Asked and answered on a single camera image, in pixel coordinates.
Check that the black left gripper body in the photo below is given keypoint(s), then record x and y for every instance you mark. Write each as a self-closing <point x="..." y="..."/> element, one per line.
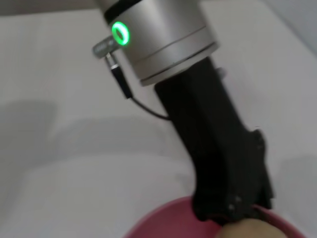
<point x="210" y="129"/>

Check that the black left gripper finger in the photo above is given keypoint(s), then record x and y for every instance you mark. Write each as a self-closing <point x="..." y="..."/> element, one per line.
<point x="218" y="210"/>

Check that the beige egg yolk pastry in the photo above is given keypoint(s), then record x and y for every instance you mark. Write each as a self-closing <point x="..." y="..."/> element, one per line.
<point x="250" y="229"/>

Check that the pink plastic bowl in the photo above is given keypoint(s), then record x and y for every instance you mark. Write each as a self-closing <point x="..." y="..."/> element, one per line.
<point x="168" y="223"/>

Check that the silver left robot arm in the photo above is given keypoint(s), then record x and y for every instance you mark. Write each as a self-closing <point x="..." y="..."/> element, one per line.
<point x="163" y="37"/>

